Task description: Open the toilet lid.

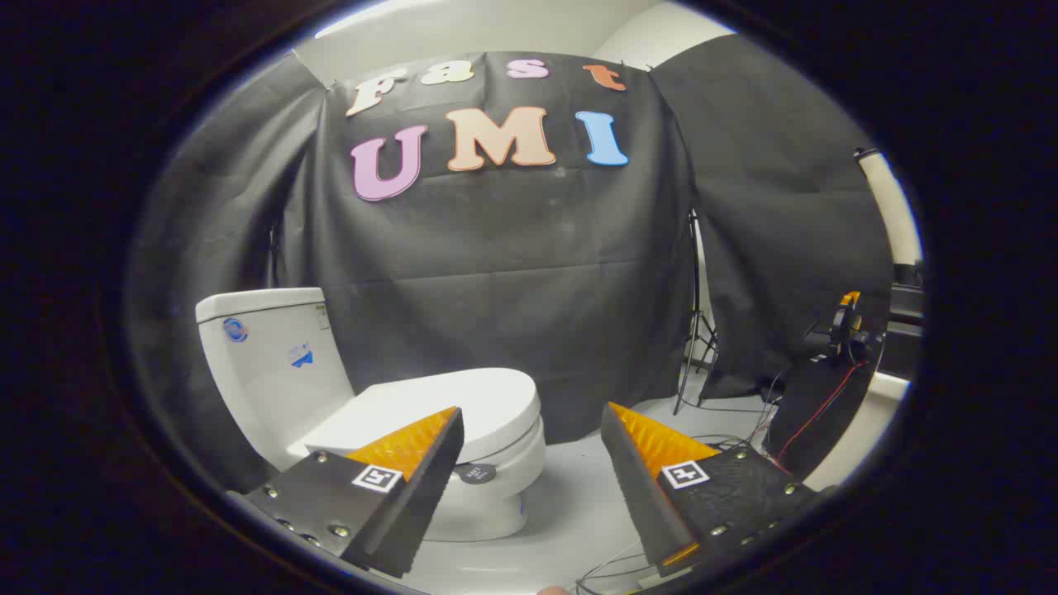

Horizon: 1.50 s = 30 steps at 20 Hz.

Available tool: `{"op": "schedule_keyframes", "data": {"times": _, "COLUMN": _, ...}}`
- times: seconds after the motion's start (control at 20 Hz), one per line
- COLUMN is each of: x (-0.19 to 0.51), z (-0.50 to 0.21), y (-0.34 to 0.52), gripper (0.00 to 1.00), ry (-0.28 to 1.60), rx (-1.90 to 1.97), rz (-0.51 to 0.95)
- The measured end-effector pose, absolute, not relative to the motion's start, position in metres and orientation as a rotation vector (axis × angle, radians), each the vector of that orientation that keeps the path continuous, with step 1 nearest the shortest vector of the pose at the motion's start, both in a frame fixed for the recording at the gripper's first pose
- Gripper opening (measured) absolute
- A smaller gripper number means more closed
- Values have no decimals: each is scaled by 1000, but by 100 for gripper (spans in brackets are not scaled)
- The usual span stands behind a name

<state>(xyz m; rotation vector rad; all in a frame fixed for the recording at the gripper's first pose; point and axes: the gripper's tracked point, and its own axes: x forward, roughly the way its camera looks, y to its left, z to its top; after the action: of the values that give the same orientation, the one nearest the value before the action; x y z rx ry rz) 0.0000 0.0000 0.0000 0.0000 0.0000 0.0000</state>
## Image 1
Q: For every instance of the black tripod light stand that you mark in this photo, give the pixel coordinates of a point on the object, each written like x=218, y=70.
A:
x=696, y=314

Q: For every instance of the white toilet lid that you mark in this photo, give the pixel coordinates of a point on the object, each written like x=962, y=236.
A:
x=488, y=401

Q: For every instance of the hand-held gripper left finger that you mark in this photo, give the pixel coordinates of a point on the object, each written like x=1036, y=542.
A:
x=421, y=496

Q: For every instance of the white ceramic toilet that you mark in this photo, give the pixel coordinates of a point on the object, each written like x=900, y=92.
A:
x=264, y=372

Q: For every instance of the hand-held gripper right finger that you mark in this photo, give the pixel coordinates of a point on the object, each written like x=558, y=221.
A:
x=640, y=496

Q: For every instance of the white tube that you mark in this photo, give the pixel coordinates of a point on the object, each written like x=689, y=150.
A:
x=893, y=207

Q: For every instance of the black backdrop cloth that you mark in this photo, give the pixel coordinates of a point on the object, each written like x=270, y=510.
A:
x=529, y=273

